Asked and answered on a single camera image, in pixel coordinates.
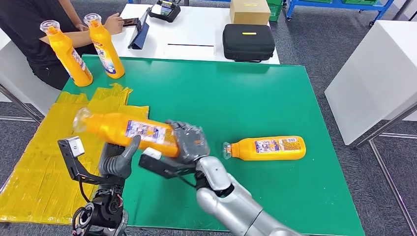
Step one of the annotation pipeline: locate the grey metal table frame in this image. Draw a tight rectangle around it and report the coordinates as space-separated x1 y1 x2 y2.
353 101 417 235

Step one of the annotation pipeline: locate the white square table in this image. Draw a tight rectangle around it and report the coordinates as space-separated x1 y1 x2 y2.
325 20 417 146

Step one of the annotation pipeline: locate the brown cardboard box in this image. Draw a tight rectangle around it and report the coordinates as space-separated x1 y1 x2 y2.
229 0 271 26

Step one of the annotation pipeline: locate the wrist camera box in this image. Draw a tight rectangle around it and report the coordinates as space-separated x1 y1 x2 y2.
58 136 86 160
138 147 196 180

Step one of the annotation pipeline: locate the green table mat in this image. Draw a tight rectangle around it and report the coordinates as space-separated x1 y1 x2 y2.
61 55 365 236

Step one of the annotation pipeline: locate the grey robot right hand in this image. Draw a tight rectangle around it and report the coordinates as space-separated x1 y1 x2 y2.
164 119 211 164

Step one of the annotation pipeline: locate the white side table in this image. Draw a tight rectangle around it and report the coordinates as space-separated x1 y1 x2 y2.
0 28 61 124

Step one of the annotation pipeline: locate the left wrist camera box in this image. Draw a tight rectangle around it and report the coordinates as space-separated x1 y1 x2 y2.
58 136 86 160

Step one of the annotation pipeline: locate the black handheld controller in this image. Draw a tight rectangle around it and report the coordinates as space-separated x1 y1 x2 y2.
148 0 181 23

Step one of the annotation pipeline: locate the green storage crate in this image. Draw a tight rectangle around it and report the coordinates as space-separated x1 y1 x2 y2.
265 0 282 22

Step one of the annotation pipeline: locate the tablet in blue cover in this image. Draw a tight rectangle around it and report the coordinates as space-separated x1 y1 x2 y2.
127 7 150 50

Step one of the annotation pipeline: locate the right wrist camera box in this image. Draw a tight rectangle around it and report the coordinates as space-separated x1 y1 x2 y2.
138 147 196 180

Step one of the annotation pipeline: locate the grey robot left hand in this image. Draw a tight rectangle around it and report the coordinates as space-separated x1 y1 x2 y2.
98 135 142 179

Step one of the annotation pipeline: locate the person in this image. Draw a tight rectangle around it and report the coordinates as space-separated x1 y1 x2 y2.
0 0 125 91

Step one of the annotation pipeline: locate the blue metal rack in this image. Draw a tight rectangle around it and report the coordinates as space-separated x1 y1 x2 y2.
286 0 393 27

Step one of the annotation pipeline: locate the person's right hand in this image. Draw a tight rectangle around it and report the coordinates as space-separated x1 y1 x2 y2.
103 12 125 35

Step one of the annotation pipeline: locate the yellow plastic sheet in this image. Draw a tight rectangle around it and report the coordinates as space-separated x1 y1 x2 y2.
0 83 150 225

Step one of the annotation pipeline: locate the black carrying case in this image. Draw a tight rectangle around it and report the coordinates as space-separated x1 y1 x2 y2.
222 24 276 63

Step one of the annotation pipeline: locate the orange detergent bottle clear cap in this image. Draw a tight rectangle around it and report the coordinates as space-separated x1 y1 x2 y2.
83 13 126 80
222 136 307 162
72 107 181 159
39 20 94 88

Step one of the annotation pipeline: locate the long white table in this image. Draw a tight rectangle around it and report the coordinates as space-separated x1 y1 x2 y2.
111 3 281 65

